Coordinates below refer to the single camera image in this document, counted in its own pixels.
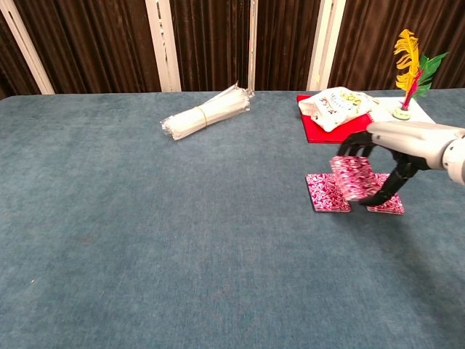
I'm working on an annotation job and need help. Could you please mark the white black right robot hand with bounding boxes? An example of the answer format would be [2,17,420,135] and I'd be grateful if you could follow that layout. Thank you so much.
[337,121,455,206]

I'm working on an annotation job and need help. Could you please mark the white printed snack bag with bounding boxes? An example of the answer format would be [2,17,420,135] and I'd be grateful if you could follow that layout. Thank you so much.
[298,87,381,132]

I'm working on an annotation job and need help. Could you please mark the yellow green feather shuttlecock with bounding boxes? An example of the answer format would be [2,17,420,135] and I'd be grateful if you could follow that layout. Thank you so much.
[392,29,450,120]

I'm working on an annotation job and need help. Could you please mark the red cover spiral notebook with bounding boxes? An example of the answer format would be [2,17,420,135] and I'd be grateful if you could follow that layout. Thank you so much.
[296,94,435,145]

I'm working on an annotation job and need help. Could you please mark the dark brown curtain panel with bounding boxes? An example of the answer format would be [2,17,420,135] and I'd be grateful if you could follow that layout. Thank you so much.
[0,21,41,100]
[328,0,465,90]
[169,0,251,92]
[256,0,322,92]
[12,0,163,95]

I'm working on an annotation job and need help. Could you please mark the bundle of wrapped white straws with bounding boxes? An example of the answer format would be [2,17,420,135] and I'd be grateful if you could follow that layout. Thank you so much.
[159,81,256,141]

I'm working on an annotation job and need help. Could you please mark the blue felt table mat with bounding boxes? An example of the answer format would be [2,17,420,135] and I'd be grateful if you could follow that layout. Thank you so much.
[0,89,465,349]

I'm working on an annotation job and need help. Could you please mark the white metal frame post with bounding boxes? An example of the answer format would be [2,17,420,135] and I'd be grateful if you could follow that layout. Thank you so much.
[145,0,182,92]
[307,0,347,92]
[0,7,56,95]

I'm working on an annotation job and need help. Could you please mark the thin white frame post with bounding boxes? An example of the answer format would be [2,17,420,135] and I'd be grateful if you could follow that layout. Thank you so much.
[248,0,259,92]

